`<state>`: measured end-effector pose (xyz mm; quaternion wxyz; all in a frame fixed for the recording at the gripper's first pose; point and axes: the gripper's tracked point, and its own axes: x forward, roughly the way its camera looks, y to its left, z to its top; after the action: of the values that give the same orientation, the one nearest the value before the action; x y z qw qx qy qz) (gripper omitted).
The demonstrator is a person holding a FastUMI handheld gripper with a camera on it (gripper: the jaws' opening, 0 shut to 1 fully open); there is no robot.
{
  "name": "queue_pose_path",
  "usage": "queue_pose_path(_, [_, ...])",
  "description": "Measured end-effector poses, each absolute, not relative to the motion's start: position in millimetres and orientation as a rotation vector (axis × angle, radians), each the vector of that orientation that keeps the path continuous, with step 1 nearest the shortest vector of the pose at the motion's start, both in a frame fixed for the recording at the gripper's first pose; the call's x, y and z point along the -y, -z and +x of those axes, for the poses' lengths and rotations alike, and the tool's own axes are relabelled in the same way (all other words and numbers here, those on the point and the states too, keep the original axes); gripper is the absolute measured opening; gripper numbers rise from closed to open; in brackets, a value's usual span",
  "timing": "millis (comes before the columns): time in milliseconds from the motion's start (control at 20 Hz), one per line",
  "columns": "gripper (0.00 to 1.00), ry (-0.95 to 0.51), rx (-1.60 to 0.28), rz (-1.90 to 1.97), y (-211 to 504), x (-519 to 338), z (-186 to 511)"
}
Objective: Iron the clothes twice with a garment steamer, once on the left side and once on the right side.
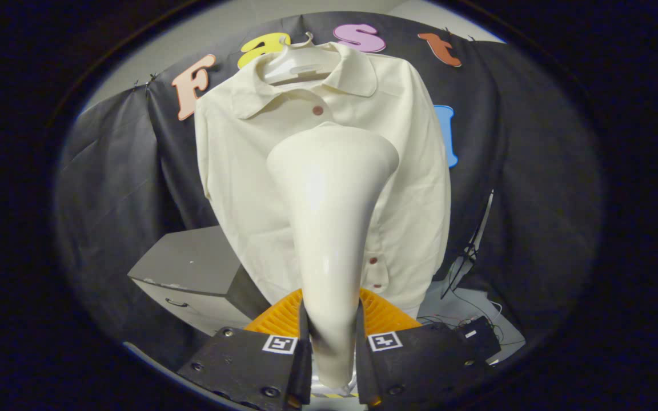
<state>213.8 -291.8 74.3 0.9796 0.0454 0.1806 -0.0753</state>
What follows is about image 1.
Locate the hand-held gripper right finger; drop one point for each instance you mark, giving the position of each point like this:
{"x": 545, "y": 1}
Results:
{"x": 420, "y": 365}

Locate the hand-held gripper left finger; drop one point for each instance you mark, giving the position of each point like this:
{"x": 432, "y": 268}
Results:
{"x": 249, "y": 365}

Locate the white garment steamer head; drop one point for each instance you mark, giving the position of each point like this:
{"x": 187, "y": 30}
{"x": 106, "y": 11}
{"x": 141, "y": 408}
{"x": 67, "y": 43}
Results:
{"x": 329, "y": 228}

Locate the cream button-up shirt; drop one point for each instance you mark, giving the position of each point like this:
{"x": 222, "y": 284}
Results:
{"x": 237, "y": 171}

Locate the white clothes hanger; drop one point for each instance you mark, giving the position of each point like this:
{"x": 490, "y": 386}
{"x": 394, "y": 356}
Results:
{"x": 300, "y": 65}

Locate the black box device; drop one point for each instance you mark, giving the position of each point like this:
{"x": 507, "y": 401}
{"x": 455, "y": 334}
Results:
{"x": 480, "y": 337}

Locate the grey drawer cabinet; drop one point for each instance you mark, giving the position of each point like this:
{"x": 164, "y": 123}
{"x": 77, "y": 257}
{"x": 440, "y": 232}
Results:
{"x": 192, "y": 257}

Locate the black backdrop cloth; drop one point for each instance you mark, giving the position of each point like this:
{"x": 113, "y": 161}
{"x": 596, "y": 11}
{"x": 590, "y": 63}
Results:
{"x": 112, "y": 188}

